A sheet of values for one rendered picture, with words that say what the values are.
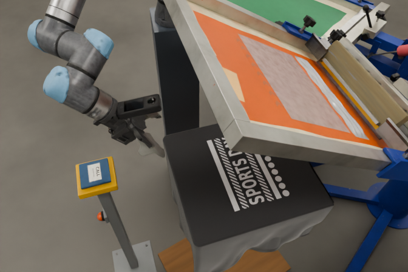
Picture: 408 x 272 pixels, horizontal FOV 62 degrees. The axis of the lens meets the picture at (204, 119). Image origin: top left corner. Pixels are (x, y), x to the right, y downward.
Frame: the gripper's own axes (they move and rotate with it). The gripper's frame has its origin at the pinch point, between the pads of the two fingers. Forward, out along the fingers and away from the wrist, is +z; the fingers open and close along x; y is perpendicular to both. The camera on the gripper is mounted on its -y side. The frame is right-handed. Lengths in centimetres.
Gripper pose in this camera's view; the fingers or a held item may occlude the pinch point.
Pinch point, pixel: (164, 135)
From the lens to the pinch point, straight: 101.0
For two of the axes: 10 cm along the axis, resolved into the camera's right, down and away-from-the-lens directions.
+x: 1.5, 7.5, -6.4
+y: -7.6, 5.0, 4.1
